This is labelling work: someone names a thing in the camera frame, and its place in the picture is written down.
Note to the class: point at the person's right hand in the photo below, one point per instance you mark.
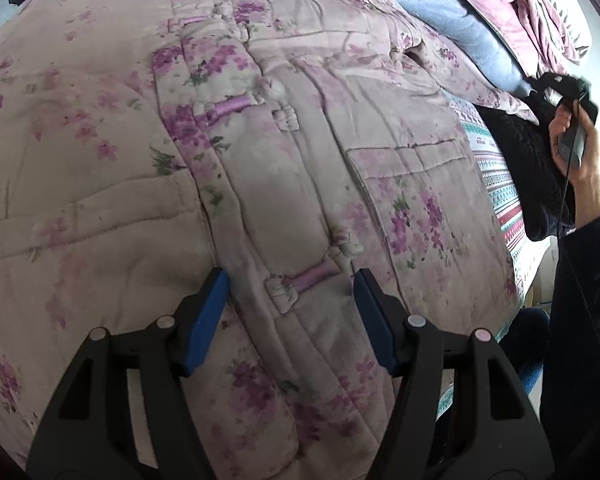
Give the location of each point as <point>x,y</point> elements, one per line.
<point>585,160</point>

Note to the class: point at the striped patterned blanket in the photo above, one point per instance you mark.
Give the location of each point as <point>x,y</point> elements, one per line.
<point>500,195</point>

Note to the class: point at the dark blue cloth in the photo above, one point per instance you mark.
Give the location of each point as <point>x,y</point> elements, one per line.
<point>522,345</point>

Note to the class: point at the pink cloth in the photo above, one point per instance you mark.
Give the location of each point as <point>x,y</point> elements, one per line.
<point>515,0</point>

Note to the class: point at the white quilted cloth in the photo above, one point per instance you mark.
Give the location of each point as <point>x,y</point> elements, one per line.
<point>565,0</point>

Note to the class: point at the black fleece garment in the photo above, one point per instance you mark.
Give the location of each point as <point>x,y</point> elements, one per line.
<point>525,170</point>

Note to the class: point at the light blue fleece garment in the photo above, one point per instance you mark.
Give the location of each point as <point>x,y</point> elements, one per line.
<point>455,15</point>

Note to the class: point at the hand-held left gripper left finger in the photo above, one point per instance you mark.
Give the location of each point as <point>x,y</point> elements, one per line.
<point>207,320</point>

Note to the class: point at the person's right forearm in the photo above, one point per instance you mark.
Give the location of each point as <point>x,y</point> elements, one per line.
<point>585,320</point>

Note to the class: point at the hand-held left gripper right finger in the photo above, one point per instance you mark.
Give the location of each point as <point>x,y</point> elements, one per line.
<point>377,320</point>

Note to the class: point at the pink floral quilted jacket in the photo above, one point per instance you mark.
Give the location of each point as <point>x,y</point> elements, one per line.
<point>290,160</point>

